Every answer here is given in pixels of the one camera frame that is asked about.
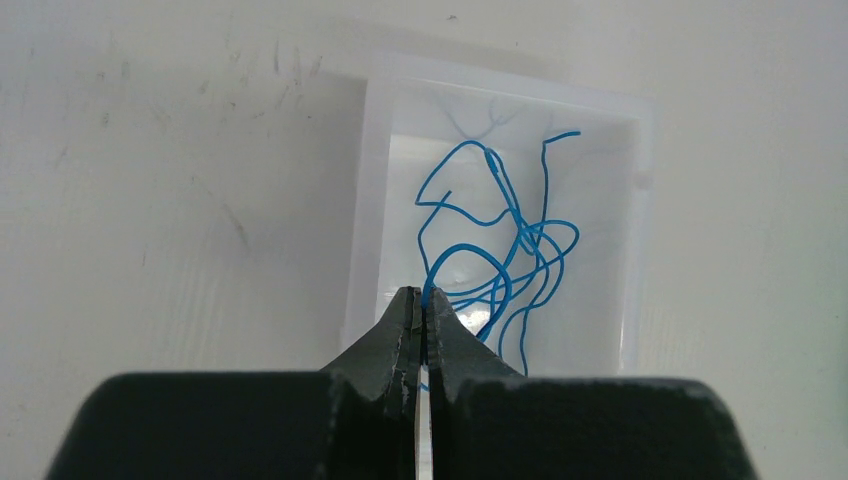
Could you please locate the clear plastic bin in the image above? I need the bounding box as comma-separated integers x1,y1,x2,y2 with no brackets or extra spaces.
341,53,656,377

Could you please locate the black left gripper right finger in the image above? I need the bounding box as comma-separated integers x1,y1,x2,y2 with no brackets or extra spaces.
422,288,757,479

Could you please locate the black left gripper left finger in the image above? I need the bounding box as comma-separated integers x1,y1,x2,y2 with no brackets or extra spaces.
47,287,421,479

